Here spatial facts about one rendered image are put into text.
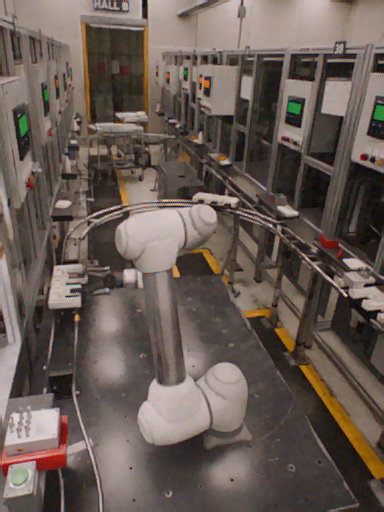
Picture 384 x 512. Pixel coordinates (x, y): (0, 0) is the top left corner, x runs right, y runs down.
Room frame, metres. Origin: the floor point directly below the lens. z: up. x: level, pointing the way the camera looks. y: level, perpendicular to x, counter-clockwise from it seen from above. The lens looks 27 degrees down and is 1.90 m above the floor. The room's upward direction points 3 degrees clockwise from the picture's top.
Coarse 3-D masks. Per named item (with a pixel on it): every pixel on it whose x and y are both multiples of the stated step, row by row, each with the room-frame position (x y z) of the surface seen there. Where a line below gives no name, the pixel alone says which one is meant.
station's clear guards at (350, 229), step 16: (352, 176) 2.30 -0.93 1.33; (352, 192) 2.26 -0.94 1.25; (368, 192) 2.13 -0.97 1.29; (352, 208) 2.23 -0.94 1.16; (368, 208) 2.10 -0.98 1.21; (352, 224) 2.20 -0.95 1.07; (368, 224) 2.07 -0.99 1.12; (352, 240) 2.16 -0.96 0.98; (368, 240) 2.03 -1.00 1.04; (368, 256) 2.00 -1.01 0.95
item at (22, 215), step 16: (0, 32) 1.78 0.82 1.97; (0, 48) 1.73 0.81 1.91; (16, 48) 2.12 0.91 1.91; (0, 64) 1.68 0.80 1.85; (16, 64) 2.02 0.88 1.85; (32, 160) 2.14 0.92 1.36; (32, 192) 2.37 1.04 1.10; (16, 208) 1.55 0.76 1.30; (32, 240) 1.80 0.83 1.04; (32, 256) 1.73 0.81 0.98; (32, 272) 1.68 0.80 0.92
